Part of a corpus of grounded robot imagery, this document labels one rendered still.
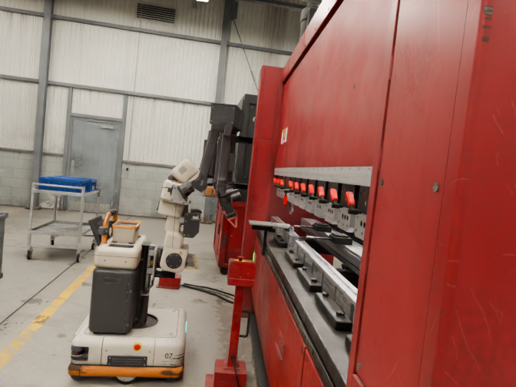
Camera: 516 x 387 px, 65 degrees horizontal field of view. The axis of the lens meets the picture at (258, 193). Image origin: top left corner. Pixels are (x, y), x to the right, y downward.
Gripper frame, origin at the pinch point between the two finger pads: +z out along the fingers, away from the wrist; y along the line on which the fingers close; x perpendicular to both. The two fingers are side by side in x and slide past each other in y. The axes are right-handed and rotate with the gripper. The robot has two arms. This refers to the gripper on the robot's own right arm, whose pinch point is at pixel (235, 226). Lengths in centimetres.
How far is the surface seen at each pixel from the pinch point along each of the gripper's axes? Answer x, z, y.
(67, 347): 138, 42, 39
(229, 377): 37, 82, -14
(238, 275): 9.6, 25.4, -15.5
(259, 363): 18, 97, 13
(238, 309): 17, 47, -9
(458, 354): -7, -17, -214
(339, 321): -14, 18, -131
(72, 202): 298, -64, 728
